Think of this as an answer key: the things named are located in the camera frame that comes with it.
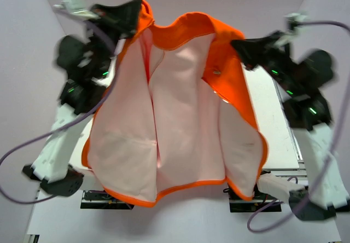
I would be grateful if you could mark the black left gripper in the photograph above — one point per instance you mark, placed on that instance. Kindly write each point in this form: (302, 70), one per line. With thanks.
(123, 18)

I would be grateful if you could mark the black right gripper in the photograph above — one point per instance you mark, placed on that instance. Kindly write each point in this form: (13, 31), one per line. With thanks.
(252, 50)

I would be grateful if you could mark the orange jacket with pink lining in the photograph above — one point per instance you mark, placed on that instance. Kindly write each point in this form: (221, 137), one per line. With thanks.
(179, 115)

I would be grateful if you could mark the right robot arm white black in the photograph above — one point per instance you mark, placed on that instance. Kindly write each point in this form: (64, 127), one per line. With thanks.
(309, 116)

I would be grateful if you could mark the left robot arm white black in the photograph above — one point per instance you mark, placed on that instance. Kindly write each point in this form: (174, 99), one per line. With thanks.
(85, 62)

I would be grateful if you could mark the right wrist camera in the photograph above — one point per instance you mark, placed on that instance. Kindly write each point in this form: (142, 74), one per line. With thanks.
(294, 27)

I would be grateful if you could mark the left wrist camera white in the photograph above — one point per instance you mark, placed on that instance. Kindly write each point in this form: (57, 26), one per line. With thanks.
(76, 8)

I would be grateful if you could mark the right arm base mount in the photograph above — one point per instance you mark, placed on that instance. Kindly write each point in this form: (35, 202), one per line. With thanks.
(237, 205)

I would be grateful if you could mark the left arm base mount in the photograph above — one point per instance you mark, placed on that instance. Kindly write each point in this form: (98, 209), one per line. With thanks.
(101, 200)

